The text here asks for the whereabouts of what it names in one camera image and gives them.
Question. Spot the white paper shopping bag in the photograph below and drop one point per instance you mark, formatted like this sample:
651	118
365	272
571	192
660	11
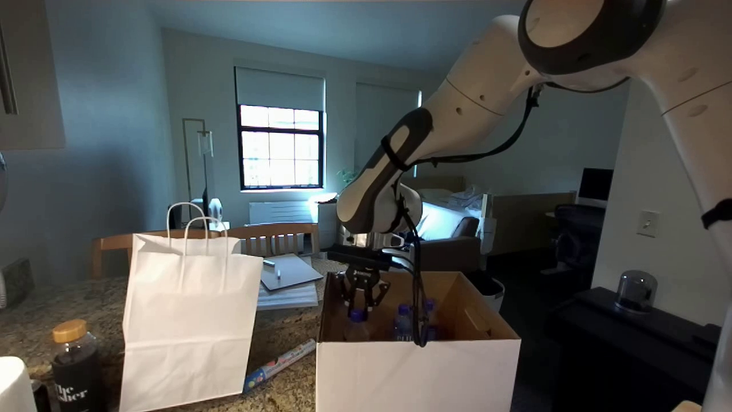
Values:
191	327

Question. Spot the clear water bottle blue cap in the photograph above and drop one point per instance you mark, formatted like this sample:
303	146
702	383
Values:
359	314

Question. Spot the black framed window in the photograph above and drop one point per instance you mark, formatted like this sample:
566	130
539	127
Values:
280	146

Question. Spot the white rounded container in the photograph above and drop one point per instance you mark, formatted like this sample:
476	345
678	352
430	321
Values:
15	385

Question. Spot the white pole stand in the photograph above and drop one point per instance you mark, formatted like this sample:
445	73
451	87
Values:
199	167

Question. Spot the brown low cabinet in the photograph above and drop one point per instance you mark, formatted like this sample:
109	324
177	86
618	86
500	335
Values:
530	219

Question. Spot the colourful printed tube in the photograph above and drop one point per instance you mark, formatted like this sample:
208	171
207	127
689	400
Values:
277	366

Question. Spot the large white cardboard box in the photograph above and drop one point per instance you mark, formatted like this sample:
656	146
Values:
420	379

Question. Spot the white roller blind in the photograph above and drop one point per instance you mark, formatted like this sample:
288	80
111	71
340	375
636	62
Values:
280	89

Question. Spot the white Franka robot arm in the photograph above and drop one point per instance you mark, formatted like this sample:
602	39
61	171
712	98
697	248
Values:
471	98

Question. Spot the white radiator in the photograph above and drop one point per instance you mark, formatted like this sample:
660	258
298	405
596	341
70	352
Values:
280	210

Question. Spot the white wall outlet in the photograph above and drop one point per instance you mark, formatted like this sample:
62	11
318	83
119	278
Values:
648	223

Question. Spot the blue label water bottle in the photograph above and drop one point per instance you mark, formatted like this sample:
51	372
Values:
403	314

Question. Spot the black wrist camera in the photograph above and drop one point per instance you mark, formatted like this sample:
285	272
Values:
358	254

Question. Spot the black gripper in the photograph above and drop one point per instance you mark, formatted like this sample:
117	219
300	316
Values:
365	280

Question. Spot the wooden chair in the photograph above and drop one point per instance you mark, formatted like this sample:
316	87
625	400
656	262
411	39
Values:
111	243
275	235

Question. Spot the dark computer monitor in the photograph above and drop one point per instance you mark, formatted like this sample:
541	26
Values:
596	186

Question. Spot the dark low cabinet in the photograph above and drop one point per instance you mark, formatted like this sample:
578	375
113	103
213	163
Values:
633	351

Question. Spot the glass jar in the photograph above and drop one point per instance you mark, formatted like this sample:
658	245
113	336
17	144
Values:
635	292

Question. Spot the dark bottle cork cap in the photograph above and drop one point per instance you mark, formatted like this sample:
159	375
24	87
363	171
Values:
72	374

